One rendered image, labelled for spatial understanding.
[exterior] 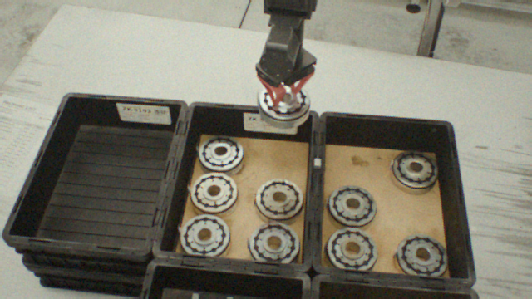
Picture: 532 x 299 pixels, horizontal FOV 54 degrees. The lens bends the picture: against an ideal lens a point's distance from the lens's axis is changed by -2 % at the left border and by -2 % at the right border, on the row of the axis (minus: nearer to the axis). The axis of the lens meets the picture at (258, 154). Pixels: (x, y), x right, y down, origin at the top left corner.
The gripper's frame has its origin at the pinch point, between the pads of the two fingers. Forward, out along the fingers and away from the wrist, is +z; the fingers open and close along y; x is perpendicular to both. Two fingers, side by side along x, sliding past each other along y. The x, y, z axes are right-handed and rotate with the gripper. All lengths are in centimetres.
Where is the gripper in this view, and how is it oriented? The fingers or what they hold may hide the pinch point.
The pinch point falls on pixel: (284, 95)
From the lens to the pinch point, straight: 105.7
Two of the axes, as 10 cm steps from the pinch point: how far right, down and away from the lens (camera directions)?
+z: 0.1, 6.1, 7.9
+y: 7.8, -5.0, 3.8
